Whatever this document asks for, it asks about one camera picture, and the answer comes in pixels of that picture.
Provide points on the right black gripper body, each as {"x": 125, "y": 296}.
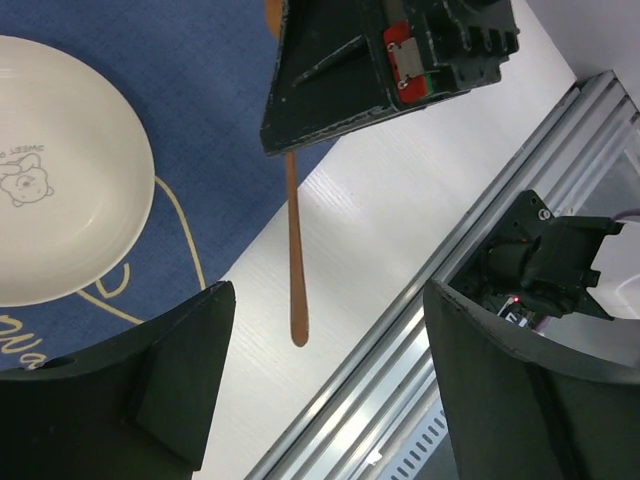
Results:
{"x": 426, "y": 52}

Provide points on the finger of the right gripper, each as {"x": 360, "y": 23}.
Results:
{"x": 331, "y": 77}

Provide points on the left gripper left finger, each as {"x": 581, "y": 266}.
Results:
{"x": 139, "y": 405}

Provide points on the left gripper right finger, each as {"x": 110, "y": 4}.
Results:
{"x": 521, "y": 406}

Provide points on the blue placemat with gold print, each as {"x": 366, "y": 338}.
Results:
{"x": 197, "y": 74}

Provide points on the copper spoon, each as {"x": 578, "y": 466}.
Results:
{"x": 299, "y": 311}

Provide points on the cream ceramic plate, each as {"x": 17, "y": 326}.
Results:
{"x": 77, "y": 174}

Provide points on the perforated cable duct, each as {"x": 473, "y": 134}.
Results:
{"x": 415, "y": 452}

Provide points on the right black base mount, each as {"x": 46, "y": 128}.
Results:
{"x": 543, "y": 260}

